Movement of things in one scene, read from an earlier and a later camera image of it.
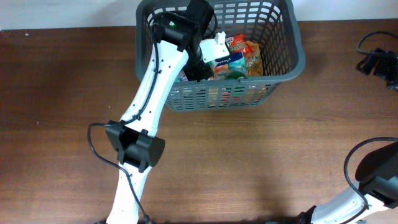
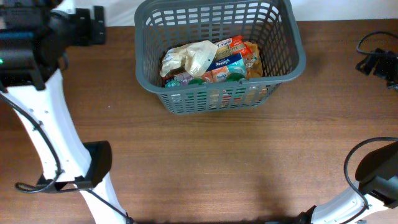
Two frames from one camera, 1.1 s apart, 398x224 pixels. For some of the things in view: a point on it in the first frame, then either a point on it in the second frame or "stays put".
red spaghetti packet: [237, 43] stays put
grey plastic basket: [273, 26] stays put
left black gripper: [199, 75] → [86, 27]
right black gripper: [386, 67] stays put
